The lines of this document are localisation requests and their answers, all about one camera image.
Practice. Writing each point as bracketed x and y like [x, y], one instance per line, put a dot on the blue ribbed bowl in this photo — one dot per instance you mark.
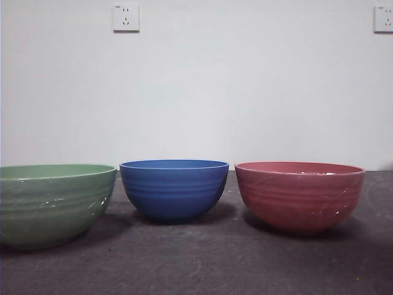
[173, 193]

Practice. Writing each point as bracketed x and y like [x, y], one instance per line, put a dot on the green ribbed bowl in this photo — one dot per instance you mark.
[46, 212]

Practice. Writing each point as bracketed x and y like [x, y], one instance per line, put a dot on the white wall socket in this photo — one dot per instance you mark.
[126, 18]
[384, 19]

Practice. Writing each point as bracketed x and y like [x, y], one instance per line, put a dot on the red ribbed bowl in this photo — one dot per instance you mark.
[294, 202]

